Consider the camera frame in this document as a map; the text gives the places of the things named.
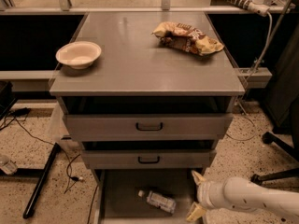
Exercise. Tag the black floor stand leg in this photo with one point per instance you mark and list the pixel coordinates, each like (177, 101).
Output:
(40, 175)

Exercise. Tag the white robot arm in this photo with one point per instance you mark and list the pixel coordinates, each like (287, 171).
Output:
(240, 195)

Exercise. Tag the black box at left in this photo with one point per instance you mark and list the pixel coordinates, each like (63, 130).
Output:
(7, 98)

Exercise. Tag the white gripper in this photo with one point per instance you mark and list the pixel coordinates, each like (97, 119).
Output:
(205, 194)

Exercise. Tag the grey drawer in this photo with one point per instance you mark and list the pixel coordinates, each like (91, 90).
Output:
(86, 128)
(119, 202)
(148, 159)

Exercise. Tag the white power strip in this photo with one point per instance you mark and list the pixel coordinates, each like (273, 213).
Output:
(255, 6)

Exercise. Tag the grey bottom drawer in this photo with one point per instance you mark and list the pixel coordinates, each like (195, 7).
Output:
(119, 202)

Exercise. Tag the crumpled chip bag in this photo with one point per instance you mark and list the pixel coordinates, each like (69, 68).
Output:
(185, 37)

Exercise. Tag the clear bottle on floor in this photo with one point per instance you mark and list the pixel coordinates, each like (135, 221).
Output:
(7, 165)

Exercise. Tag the grey top drawer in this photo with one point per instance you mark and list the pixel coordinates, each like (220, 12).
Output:
(86, 128)

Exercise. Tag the white paper bowl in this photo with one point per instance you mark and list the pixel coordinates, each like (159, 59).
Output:
(78, 55)

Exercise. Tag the grey middle drawer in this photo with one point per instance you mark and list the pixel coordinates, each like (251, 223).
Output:
(148, 159)

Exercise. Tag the grey drawer cabinet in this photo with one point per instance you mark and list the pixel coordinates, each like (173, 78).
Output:
(135, 75)

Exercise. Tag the blue plastic water bottle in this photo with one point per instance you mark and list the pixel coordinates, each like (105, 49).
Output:
(159, 201)

